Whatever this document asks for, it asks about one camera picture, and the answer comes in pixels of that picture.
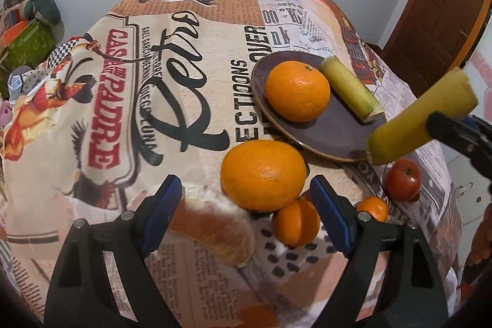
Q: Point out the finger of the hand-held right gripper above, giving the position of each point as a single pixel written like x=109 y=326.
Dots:
x=479 y=125
x=449 y=130

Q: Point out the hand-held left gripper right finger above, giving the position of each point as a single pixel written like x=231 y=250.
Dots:
x=332 y=212

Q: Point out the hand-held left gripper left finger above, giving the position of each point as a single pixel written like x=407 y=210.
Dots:
x=161 y=212

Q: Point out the medium tangerine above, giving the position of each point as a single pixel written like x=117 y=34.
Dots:
x=296 y=222

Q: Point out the small tangerine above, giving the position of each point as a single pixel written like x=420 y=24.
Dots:
x=373 y=211

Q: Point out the peeled pomelo piece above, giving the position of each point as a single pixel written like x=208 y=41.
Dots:
x=215 y=224

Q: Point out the red tomato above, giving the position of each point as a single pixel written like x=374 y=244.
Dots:
x=401 y=180

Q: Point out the large orange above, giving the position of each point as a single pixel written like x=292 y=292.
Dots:
x=264 y=174

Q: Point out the dark brown plate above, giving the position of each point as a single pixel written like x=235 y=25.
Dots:
x=326 y=134

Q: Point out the round orange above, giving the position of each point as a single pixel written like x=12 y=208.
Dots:
x=298 y=90

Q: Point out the printed blanket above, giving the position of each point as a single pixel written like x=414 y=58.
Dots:
x=184 y=82

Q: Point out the white cloth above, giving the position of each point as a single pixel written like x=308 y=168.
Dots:
x=21 y=80

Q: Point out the green box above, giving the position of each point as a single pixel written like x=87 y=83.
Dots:
x=25 y=43

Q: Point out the orange box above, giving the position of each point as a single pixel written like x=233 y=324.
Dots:
x=9 y=29

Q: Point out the grey-green plush pillow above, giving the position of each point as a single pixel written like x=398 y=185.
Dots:
x=36 y=1

